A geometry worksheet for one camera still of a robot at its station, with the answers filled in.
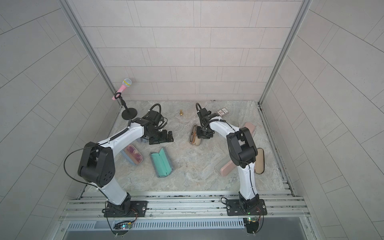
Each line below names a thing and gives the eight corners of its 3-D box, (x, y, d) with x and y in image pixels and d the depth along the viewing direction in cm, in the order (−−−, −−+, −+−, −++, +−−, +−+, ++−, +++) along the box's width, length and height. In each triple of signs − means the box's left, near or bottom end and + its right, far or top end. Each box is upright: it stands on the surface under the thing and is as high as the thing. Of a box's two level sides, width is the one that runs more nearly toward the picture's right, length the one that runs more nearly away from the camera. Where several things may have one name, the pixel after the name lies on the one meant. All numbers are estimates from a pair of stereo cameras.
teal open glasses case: (159, 180, 82) (157, 177, 78) (150, 156, 90) (149, 153, 87) (176, 171, 85) (175, 168, 82) (166, 148, 94) (164, 145, 91)
